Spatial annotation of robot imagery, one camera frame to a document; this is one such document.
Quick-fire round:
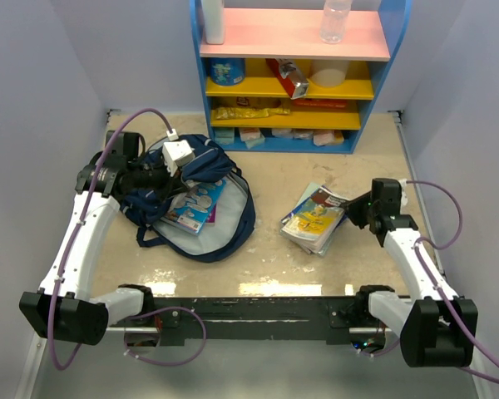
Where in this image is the yellow cover book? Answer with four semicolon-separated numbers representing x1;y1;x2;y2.
280;185;352;249

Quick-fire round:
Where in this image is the purple Treehouse book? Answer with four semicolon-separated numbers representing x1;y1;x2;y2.
205;203;216;224

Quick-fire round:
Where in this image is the dark blue sticker book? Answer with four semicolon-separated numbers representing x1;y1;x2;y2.
280;209;298;225

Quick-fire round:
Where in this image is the navy blue backpack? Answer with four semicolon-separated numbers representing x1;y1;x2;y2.
121;135;256;264

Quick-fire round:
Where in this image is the blue cartoon book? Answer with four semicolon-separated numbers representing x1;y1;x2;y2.
161;178;227;235

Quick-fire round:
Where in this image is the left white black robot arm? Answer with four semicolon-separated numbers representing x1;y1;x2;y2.
19;132;182;345

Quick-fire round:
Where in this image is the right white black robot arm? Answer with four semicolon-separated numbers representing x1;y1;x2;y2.
345;178;478;367

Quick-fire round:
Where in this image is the orange pink sponge pack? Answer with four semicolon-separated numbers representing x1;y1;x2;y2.
313;130;344;146

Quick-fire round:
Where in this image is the green sponge pack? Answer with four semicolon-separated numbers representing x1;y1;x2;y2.
213;127;235;145

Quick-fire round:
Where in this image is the yellow snack bag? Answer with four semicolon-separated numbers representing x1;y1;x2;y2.
212;106;291;121

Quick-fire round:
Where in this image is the orange flat box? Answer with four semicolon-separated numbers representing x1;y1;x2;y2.
290;98;348;110

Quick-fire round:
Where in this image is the blue round can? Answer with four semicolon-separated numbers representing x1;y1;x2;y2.
210;57;245;86

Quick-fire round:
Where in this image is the red silver snack box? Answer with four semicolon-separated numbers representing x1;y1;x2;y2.
265;58;309;100

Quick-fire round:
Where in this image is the white plastic tub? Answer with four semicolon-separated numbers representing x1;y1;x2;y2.
309;60;350;87

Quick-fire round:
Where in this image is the blue shelf unit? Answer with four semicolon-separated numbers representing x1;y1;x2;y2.
190;1;412;154

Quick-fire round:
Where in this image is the white cylinder bottle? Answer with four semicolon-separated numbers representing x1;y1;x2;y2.
201;0;225;45

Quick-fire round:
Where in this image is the clear plastic water bottle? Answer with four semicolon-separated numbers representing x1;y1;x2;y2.
319;0;353;44

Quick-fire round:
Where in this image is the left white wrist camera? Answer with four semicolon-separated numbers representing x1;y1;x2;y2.
161;128;195;177

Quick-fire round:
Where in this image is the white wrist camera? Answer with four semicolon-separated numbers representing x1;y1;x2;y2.
398;179;408;209
161;128;195;177

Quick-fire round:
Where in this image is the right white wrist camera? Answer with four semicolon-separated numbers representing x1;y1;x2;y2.
398;179;408;209

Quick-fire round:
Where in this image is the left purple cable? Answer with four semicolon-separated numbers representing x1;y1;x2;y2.
46;107;207;372

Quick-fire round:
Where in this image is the purple cable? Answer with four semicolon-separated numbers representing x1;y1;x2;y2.
357;179;499;389
46;107;207;372

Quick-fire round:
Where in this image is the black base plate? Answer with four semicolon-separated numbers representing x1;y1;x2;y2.
106;295;400;347

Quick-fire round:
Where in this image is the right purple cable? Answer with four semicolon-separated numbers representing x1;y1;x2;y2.
357;179;499;389

